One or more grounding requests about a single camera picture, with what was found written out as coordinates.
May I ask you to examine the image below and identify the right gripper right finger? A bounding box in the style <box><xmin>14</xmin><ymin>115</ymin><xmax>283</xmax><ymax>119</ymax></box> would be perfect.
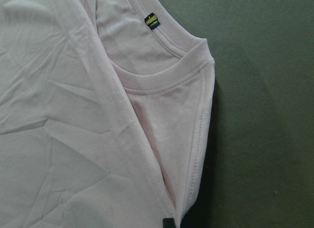
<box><xmin>180</xmin><ymin>205</ymin><xmax>198</xmax><ymax>228</ymax></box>

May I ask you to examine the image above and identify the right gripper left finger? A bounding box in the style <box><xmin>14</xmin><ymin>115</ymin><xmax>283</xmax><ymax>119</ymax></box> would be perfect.
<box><xmin>162</xmin><ymin>218</ymin><xmax>175</xmax><ymax>228</ymax></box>

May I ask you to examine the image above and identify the pink snoopy t-shirt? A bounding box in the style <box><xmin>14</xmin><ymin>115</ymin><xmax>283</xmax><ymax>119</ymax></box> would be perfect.
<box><xmin>0</xmin><ymin>0</ymin><xmax>215</xmax><ymax>228</ymax></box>

